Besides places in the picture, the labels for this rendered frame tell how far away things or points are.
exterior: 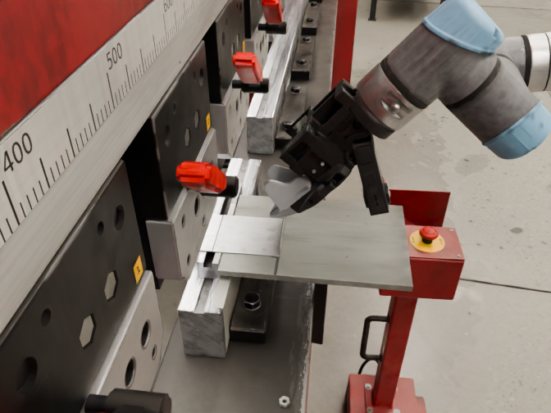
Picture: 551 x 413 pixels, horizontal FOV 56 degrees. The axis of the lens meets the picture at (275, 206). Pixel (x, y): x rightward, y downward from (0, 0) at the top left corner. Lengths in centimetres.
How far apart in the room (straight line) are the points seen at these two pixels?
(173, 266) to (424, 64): 34
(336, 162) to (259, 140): 56
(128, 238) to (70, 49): 12
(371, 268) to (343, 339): 121
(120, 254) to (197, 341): 46
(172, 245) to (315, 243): 38
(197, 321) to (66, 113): 51
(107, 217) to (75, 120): 6
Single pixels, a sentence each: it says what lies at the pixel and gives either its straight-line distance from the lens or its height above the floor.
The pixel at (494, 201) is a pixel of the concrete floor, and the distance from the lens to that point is 273.
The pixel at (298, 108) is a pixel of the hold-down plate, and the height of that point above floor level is 91.
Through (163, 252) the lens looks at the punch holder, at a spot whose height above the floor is 122.
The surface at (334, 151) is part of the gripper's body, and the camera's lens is 63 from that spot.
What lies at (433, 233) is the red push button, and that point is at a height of 81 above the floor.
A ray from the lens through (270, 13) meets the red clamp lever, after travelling 72.
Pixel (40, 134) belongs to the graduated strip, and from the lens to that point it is 23.
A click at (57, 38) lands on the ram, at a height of 142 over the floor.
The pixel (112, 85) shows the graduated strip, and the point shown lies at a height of 138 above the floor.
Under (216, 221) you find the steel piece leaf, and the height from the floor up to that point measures 100.
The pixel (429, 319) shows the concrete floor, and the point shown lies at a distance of 206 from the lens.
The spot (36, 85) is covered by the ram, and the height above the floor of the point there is 141.
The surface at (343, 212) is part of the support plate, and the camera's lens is 82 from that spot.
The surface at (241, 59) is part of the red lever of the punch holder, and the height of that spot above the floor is 131.
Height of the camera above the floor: 149
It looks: 37 degrees down
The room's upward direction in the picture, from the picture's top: straight up
